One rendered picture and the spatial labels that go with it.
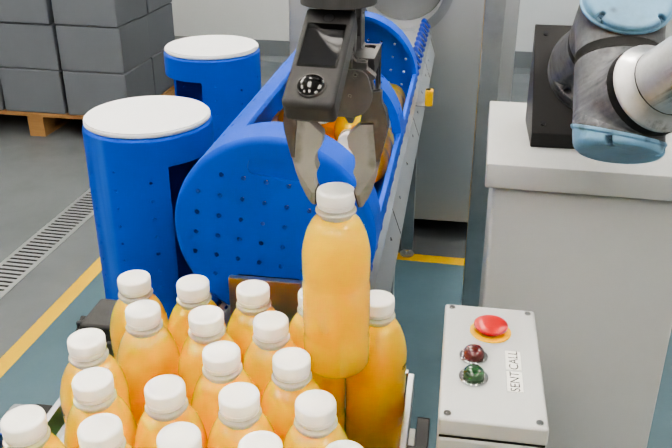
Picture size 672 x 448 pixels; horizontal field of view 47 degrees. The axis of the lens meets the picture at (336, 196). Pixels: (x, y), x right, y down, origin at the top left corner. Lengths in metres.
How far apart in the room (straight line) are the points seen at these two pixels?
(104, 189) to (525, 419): 1.20
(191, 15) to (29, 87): 2.06
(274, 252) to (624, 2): 0.57
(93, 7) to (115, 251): 2.88
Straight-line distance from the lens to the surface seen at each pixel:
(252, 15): 6.40
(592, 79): 1.07
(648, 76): 0.99
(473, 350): 0.82
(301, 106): 0.66
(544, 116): 1.27
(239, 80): 2.30
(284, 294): 1.05
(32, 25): 4.78
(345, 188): 0.78
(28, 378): 2.78
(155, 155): 1.67
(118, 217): 1.76
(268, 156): 1.03
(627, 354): 1.36
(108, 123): 1.75
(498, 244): 1.25
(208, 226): 1.10
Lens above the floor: 1.58
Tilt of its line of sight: 24 degrees down
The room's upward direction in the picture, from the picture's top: straight up
